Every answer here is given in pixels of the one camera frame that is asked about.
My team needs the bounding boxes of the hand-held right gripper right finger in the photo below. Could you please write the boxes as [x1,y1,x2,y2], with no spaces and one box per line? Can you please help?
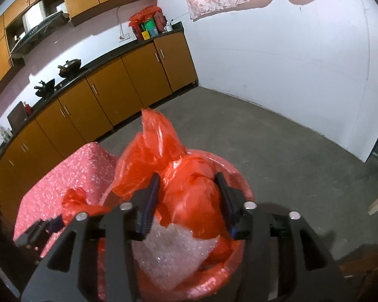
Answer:
[215,172,347,302]

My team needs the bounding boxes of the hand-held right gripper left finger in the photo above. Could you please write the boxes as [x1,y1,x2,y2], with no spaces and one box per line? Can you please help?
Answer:
[20,173,161,302]

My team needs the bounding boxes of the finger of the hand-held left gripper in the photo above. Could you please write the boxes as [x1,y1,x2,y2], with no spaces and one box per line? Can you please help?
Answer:
[38,215,67,236]

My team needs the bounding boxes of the red liner bag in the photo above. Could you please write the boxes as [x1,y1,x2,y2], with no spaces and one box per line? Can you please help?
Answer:
[61,107,240,263]

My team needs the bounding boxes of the large bubble wrap sheet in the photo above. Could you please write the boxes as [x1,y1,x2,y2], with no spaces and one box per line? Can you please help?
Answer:
[138,222,219,290]

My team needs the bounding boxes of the red plastic basket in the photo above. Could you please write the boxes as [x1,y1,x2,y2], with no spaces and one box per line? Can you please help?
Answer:
[98,149,256,302]

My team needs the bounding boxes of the red floral tablecloth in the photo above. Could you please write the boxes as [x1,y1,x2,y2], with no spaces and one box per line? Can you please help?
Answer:
[13,142,118,258]

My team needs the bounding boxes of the dark cutting board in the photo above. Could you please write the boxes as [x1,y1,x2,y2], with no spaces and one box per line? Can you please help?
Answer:
[7,101,28,129]

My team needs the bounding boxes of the wooden base cabinets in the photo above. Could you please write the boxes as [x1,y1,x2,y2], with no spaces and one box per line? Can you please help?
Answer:
[0,31,198,189]

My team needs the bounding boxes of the black wok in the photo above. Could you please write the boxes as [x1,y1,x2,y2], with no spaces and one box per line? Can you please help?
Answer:
[34,79,56,97]

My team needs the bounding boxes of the black kitchen countertop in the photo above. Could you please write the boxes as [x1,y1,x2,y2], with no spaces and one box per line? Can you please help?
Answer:
[0,21,185,170]

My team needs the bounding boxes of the dark pot with lid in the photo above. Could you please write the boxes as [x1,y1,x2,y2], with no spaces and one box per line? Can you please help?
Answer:
[57,58,82,78]

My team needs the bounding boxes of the green box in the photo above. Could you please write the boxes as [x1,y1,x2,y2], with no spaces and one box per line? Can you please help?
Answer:
[146,19,160,36]

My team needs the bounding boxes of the range hood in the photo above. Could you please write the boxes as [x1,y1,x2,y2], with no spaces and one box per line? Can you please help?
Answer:
[9,2,68,59]

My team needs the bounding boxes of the red wrapped gift bundle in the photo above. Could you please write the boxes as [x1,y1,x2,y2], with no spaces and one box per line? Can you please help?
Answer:
[129,5,166,40]

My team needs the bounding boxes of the white power cable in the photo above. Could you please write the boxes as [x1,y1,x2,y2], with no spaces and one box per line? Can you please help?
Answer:
[116,6,124,36]

